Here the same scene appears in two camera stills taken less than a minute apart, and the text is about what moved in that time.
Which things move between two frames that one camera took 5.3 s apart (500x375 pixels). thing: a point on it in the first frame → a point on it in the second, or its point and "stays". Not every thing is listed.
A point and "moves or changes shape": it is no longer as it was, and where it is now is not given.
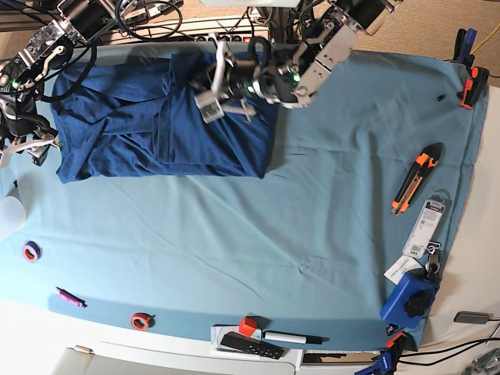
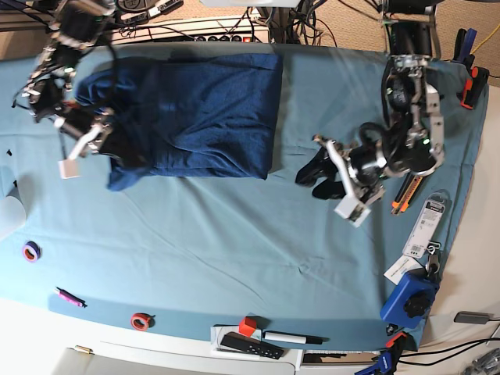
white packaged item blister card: x=426 y=223 stays
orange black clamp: x=474 y=87 stays
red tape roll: x=141 y=321 stays
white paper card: x=398 y=269 stays
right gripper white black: x=226 y=85 → x=361 y=168
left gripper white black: x=37 y=145 → x=89 y=144
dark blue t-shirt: x=135 y=117 moves or changes shape
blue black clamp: x=384 y=365 stays
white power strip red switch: x=204 y=38 stays
